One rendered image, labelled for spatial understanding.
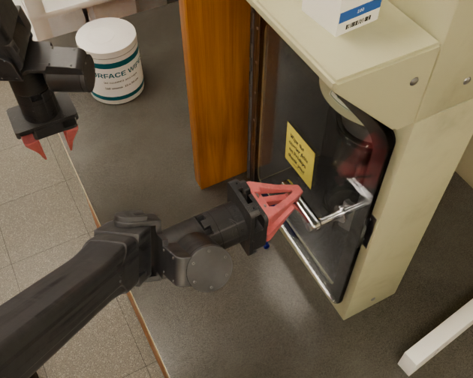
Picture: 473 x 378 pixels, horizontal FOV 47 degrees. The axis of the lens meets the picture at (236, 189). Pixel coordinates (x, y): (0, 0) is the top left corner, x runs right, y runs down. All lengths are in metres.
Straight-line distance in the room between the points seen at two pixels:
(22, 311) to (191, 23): 0.50
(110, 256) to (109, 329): 1.42
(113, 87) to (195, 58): 0.42
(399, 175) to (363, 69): 0.21
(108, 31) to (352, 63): 0.85
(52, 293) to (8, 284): 1.69
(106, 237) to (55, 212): 1.70
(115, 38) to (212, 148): 0.36
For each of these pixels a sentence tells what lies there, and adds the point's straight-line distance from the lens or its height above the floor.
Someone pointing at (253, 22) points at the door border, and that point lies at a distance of 0.81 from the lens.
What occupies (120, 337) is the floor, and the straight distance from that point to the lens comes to 2.00.
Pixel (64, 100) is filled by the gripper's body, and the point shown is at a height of 1.19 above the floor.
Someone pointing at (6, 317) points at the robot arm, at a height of 1.39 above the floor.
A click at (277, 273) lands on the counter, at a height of 0.94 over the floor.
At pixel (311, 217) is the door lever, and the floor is 1.21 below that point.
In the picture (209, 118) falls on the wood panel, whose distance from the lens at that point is 0.97.
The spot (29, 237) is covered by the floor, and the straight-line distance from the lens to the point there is 2.31.
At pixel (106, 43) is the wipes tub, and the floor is 1.09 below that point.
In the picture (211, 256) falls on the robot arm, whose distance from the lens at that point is 0.63.
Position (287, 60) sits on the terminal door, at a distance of 0.74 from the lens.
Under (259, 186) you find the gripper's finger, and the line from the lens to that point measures 0.74.
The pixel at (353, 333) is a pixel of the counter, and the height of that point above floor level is 0.94.
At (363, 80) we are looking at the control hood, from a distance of 0.48.
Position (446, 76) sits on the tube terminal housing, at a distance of 0.56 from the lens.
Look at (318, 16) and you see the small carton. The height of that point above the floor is 1.52.
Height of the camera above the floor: 1.80
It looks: 52 degrees down
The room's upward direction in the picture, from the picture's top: straight up
